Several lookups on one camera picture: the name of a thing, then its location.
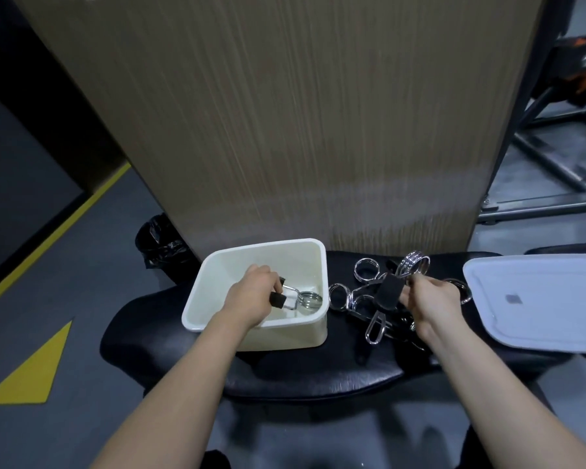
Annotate orange black machine part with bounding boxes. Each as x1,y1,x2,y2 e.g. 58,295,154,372
531,34,586,109

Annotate brown wooden panel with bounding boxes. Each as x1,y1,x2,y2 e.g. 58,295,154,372
10,0,553,255

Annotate person's black trousers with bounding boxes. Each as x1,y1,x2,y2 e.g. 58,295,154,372
195,386,586,469

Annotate person's right forearm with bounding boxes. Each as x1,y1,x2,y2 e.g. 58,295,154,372
416,311,586,469

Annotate person's left hand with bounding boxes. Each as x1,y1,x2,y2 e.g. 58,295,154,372
222,264,282,331

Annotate person's right hand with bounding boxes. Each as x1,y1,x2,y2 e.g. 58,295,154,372
400,276,465,341

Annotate black padded bench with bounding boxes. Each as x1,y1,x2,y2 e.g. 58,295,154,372
100,245,586,402

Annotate silver spring barbell collar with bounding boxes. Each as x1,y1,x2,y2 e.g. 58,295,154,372
269,275,324,318
376,251,431,312
328,283,355,312
347,287,386,320
442,277,472,305
354,257,382,282

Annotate grey metal gym machine frame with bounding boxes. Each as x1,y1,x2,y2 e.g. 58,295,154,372
477,0,586,226

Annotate white plastic lid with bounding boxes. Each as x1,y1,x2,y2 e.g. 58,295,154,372
462,254,586,355

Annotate person's left forearm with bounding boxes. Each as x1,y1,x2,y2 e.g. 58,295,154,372
89,310,257,469

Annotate white plastic bin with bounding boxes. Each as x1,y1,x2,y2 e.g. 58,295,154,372
182,238,329,352

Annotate black plastic bag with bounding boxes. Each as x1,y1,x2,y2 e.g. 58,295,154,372
135,213,199,285

